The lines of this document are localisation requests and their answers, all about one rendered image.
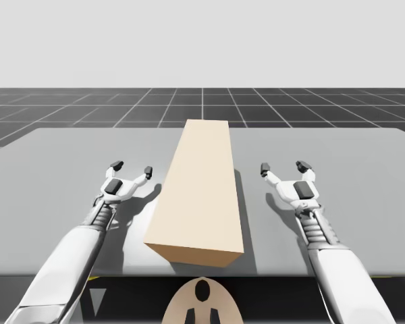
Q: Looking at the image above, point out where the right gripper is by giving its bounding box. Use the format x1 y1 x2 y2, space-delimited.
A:
260 160 321 211

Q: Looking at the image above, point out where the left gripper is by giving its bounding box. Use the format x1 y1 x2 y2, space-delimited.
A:
100 160 153 204

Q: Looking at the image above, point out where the tall board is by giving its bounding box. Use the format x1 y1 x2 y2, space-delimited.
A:
142 119 244 269

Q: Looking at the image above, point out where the tan robot part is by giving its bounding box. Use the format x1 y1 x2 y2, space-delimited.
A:
161 276 244 324

